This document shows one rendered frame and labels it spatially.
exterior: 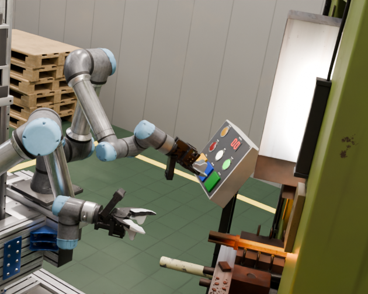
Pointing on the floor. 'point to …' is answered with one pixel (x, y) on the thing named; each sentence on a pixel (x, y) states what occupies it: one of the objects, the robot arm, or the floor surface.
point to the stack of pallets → (39, 77)
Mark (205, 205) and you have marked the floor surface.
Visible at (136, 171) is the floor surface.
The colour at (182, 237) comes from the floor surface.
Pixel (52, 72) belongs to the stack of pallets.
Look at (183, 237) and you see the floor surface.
